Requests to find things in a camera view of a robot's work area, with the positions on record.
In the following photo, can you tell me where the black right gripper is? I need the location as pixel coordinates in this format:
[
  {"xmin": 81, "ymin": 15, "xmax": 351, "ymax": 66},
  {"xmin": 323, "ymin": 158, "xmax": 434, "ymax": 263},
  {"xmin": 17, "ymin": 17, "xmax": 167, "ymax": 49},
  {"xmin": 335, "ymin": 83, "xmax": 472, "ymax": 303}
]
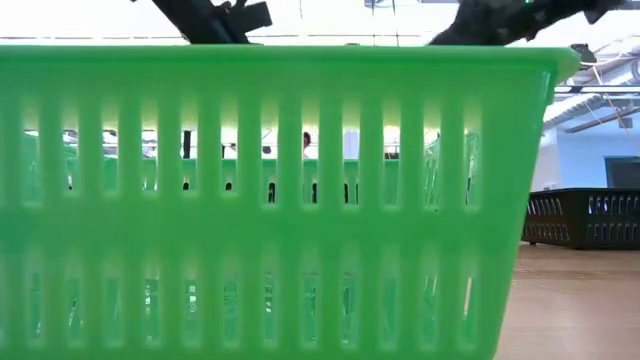
[{"xmin": 428, "ymin": 0, "xmax": 539, "ymax": 47}]

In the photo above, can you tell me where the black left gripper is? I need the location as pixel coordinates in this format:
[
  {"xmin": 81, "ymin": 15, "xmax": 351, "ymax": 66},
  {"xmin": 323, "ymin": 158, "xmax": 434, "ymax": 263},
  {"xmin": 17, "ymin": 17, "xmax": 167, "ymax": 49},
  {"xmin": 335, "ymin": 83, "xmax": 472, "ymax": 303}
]
[{"xmin": 151, "ymin": 0, "xmax": 250, "ymax": 46}]

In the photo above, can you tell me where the black plastic slotted basket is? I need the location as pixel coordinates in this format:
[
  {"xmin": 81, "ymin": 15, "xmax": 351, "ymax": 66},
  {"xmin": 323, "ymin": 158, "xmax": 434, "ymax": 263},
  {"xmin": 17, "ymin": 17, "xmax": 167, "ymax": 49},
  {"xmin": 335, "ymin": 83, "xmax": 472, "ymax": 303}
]
[{"xmin": 521, "ymin": 187, "xmax": 640, "ymax": 251}]

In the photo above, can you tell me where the green plastic slotted basket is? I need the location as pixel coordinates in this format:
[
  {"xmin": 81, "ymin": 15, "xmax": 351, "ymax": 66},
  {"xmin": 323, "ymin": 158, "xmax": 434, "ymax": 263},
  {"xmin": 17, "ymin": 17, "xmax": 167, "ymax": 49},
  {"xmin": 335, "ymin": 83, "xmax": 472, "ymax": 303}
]
[{"xmin": 0, "ymin": 43, "xmax": 584, "ymax": 360}]

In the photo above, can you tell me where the dark ceiling fixture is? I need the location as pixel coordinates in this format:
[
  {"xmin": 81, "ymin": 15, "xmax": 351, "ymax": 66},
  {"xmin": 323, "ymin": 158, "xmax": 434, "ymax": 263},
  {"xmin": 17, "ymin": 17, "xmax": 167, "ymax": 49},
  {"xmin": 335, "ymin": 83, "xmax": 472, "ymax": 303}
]
[{"xmin": 569, "ymin": 43, "xmax": 599, "ymax": 65}]

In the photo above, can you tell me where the grey ceiling beam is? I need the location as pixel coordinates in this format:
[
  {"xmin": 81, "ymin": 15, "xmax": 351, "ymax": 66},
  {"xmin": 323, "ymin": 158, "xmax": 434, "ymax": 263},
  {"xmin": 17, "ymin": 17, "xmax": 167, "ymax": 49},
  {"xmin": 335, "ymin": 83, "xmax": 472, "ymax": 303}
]
[{"xmin": 564, "ymin": 104, "xmax": 640, "ymax": 135}]

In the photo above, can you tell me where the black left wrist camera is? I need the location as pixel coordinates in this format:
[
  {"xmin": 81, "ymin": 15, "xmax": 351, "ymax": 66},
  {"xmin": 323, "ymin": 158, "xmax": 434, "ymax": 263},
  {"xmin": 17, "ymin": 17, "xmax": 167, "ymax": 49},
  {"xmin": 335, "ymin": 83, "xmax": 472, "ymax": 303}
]
[{"xmin": 212, "ymin": 0, "xmax": 274, "ymax": 32}]

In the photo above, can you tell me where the dark wall panel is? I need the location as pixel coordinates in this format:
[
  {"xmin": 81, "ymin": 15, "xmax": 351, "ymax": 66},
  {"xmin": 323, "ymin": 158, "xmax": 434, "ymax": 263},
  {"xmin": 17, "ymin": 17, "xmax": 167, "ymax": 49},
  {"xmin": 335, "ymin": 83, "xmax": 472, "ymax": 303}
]
[{"xmin": 603, "ymin": 155, "xmax": 640, "ymax": 190}]

